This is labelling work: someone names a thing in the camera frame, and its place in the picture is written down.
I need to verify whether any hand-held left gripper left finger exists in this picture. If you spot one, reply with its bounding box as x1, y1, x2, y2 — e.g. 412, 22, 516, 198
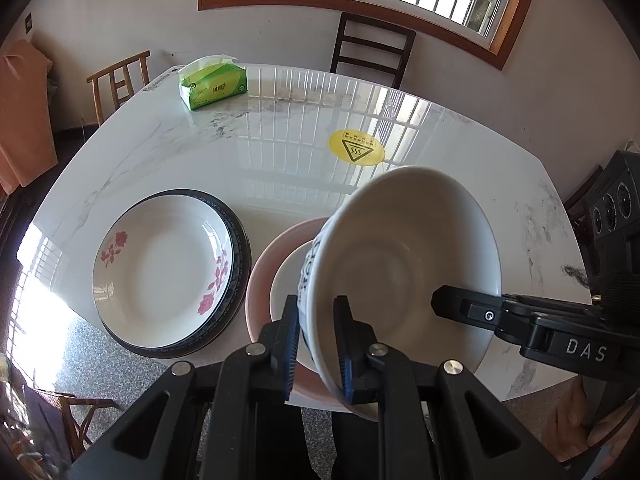
65, 294, 302, 480

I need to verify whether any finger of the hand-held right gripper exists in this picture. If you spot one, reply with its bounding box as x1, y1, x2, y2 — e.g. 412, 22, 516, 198
431, 285, 626, 376

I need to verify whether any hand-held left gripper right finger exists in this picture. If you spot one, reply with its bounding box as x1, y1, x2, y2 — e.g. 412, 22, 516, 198
333, 295, 576, 480

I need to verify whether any small white bowl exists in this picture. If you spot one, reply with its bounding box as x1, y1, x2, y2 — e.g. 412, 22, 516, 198
269, 240, 321, 326

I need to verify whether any blue floral patterned plate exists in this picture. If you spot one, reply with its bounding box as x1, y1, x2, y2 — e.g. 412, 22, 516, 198
97, 188, 252, 359

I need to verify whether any white pink ribbed bowl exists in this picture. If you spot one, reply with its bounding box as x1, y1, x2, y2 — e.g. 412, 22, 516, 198
296, 165, 502, 422

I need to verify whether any white plate with pink flowers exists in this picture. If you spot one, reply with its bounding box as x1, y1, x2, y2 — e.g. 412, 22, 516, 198
92, 192, 235, 351

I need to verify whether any person's right hand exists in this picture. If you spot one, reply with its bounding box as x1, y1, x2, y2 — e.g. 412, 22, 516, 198
554, 377, 640, 466

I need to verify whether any dark wooden chair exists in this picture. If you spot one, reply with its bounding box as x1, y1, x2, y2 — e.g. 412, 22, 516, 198
562, 165, 603, 256
330, 12, 417, 90

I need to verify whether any yellow round warning sticker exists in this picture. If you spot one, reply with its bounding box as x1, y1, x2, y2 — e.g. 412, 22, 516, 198
328, 129, 387, 166

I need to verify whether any rattan chair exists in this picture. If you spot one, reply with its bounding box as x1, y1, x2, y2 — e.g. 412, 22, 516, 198
30, 387, 121, 461

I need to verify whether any green tissue box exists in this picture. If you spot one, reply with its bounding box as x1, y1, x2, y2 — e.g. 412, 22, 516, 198
178, 54, 248, 112

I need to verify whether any white table edge label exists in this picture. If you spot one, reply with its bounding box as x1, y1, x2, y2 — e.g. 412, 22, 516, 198
142, 66, 183, 92

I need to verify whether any light wooden chair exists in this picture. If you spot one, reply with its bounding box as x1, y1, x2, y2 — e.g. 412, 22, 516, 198
86, 50, 152, 127

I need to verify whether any orange curtain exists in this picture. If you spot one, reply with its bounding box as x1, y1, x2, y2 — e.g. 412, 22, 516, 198
0, 40, 60, 195

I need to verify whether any wooden framed grille window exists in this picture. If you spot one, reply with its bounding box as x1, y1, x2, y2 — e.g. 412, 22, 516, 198
197, 0, 544, 71

